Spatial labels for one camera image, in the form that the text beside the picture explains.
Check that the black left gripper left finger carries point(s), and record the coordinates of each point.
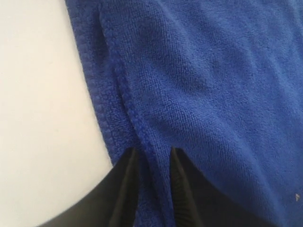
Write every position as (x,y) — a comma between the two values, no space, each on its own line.
(112,203)

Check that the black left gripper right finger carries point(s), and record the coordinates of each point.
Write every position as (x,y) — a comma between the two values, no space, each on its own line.
(197,203)

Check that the blue towel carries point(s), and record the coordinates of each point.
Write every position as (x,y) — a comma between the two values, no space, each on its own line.
(221,79)

